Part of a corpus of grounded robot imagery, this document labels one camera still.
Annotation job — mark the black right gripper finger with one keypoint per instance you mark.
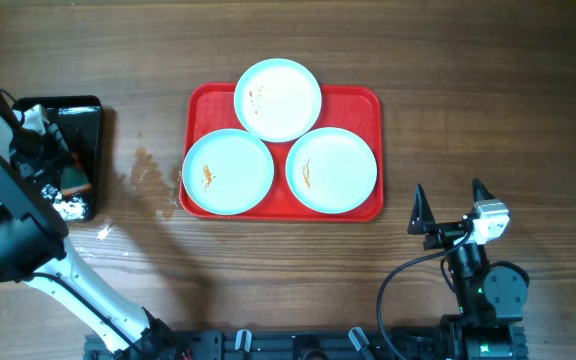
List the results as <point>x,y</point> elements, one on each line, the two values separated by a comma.
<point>422,220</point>
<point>480,192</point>

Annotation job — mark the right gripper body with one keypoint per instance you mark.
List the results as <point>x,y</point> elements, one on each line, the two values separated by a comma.
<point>448,233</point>

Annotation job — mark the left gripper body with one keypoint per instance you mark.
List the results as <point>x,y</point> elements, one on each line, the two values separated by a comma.
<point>38,151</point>

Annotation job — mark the orange green sponge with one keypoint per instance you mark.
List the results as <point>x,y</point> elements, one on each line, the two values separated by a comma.
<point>73,179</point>

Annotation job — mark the white plate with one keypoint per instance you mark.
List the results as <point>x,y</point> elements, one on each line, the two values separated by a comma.
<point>277,100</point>
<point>331,170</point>
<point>227,172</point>

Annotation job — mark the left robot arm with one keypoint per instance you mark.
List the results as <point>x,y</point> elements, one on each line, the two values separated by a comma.
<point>35,248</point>

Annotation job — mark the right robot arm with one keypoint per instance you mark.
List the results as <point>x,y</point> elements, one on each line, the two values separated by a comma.
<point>490,295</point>

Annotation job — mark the black rectangular water tray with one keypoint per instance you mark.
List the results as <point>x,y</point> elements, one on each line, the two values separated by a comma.
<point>81,121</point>

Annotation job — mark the red plastic tray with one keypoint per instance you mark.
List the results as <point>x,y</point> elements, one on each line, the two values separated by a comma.
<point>351,107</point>

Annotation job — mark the white plate top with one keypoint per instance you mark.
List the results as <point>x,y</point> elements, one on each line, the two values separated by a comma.
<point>277,100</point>

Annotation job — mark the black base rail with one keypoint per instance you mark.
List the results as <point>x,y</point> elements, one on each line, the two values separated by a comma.
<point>318,345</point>

